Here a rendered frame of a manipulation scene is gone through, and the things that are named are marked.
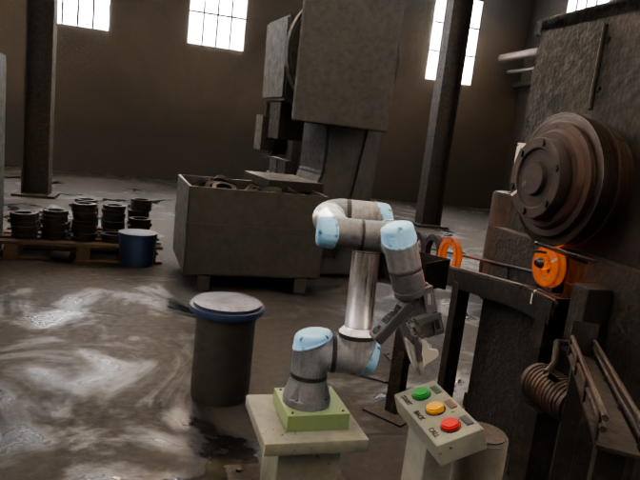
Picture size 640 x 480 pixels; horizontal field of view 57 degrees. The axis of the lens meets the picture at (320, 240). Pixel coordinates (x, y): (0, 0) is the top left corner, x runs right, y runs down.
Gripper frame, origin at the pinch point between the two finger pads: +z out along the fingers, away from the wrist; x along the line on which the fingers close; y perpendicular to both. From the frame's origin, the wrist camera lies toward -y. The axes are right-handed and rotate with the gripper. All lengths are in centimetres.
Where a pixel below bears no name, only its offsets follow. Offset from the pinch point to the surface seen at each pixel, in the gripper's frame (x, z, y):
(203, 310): 117, 9, -46
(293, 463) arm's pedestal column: 39, 38, -31
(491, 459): -9.2, 22.8, 10.5
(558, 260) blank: 54, 8, 77
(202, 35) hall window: 1055, -202, 71
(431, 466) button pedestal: -12.3, 16.2, -5.1
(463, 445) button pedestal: -19.4, 8.7, 0.2
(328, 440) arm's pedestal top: 33.3, 31.1, -20.0
